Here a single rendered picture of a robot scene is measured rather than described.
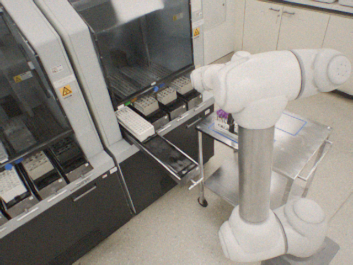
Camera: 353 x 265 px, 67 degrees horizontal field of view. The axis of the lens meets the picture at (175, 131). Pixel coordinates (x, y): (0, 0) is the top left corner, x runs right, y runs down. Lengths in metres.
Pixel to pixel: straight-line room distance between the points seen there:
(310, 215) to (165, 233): 1.25
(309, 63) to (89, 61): 0.99
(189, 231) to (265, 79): 1.58
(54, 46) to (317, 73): 1.03
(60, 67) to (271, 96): 0.96
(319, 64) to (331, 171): 1.93
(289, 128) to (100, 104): 1.04
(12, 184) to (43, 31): 0.74
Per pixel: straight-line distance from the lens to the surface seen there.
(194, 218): 2.13
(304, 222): 1.06
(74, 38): 1.34
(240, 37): 3.90
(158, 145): 1.50
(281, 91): 0.69
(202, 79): 1.20
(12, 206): 1.54
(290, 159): 1.43
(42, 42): 1.30
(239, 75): 0.66
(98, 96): 1.48
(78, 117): 1.48
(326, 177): 2.53
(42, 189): 1.53
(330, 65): 0.71
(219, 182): 1.97
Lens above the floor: 1.84
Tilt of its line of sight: 42 degrees down
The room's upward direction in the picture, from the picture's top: 7 degrees counter-clockwise
